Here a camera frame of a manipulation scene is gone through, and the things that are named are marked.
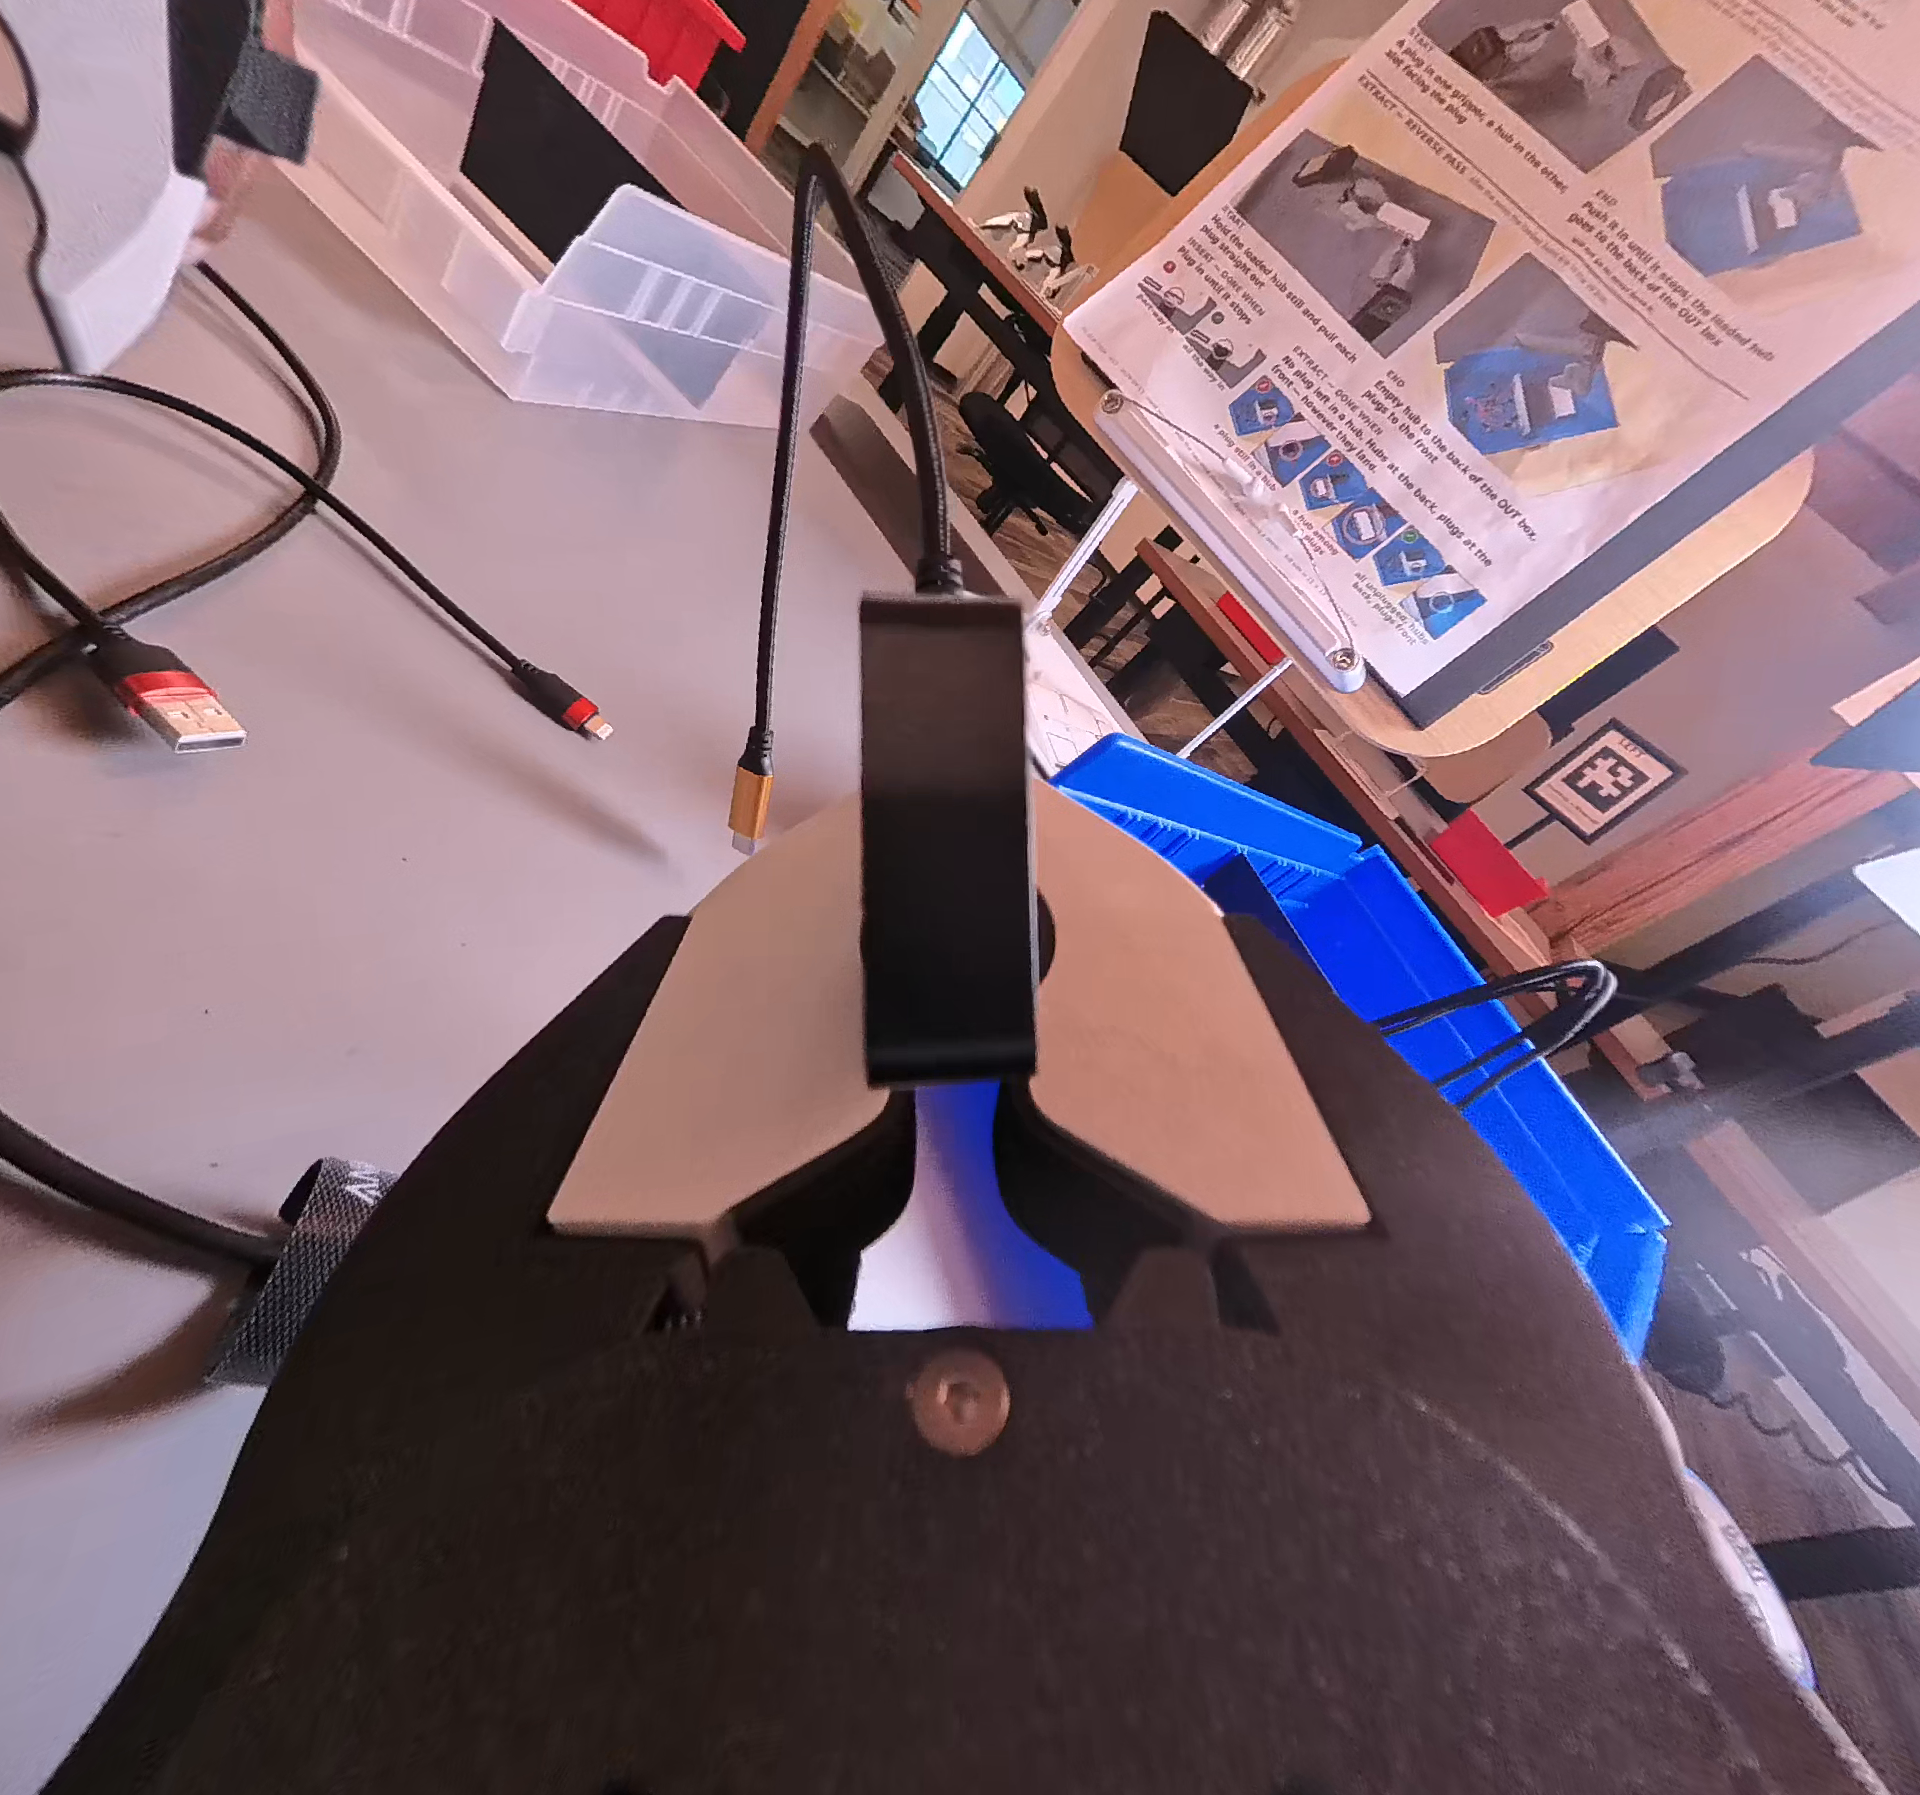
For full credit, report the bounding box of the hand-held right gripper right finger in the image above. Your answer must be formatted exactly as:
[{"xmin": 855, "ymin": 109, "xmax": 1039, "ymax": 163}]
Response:
[{"xmin": 997, "ymin": 790, "xmax": 1370, "ymax": 1239}]

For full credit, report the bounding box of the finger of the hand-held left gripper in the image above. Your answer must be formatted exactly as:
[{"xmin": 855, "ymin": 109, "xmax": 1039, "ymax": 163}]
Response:
[{"xmin": 0, "ymin": 0, "xmax": 213, "ymax": 377}]

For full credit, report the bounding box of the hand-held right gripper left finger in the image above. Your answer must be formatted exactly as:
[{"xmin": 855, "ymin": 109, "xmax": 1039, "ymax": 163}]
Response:
[{"xmin": 547, "ymin": 798, "xmax": 909, "ymax": 1244}]

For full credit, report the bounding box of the blue plastic bin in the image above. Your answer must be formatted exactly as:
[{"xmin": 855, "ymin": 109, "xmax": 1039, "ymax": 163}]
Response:
[{"xmin": 1048, "ymin": 729, "xmax": 1675, "ymax": 1366}]

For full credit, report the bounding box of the slim black usb hub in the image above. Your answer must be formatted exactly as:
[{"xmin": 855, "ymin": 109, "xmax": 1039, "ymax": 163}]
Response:
[{"xmin": 858, "ymin": 593, "xmax": 1043, "ymax": 1089}]

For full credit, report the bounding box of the black cable with red end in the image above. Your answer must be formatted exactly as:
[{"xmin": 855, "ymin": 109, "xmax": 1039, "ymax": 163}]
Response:
[{"xmin": 0, "ymin": 263, "xmax": 620, "ymax": 757}]

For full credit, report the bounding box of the clear plastic bin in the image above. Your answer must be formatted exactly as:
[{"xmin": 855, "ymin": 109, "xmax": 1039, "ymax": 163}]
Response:
[{"xmin": 275, "ymin": 0, "xmax": 882, "ymax": 433}]

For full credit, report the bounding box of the black rubber power cable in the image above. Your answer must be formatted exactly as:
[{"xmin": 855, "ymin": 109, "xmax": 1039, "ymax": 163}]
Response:
[{"xmin": 0, "ymin": 1106, "xmax": 288, "ymax": 1264}]

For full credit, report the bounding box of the black flat box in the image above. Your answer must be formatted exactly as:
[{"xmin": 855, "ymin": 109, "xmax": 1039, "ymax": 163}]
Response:
[{"xmin": 458, "ymin": 25, "xmax": 680, "ymax": 270}]

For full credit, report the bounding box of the black framed tag sign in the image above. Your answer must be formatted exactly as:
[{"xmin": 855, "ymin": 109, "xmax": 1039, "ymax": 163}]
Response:
[{"xmin": 1521, "ymin": 719, "xmax": 1685, "ymax": 849}]

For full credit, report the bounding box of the white sign stand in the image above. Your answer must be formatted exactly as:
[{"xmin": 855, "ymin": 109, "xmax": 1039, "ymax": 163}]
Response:
[{"xmin": 1024, "ymin": 384, "xmax": 1370, "ymax": 765}]

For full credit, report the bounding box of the wooden top desk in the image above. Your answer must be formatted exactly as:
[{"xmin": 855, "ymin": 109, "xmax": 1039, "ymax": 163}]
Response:
[
  {"xmin": 1547, "ymin": 761, "xmax": 1920, "ymax": 958},
  {"xmin": 892, "ymin": 152, "xmax": 1120, "ymax": 373}
]

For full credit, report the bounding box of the black office chair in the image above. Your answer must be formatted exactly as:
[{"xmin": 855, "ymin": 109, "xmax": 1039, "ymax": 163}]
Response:
[{"xmin": 959, "ymin": 388, "xmax": 1085, "ymax": 536}]

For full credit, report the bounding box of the light wooden sign board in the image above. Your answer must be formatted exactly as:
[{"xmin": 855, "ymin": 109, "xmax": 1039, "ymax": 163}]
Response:
[{"xmin": 1048, "ymin": 55, "xmax": 1920, "ymax": 763}]

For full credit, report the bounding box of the white paper sign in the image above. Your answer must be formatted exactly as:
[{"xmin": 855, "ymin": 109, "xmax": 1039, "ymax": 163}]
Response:
[{"xmin": 1063, "ymin": 0, "xmax": 1920, "ymax": 698}]

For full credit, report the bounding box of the black panel board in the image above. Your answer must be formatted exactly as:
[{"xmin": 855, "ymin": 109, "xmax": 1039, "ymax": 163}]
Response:
[{"xmin": 1119, "ymin": 10, "xmax": 1259, "ymax": 200}]

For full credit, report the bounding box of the black velcro cable strap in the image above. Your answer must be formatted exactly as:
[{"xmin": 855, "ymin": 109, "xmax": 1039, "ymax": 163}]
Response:
[{"xmin": 208, "ymin": 1153, "xmax": 399, "ymax": 1391}]

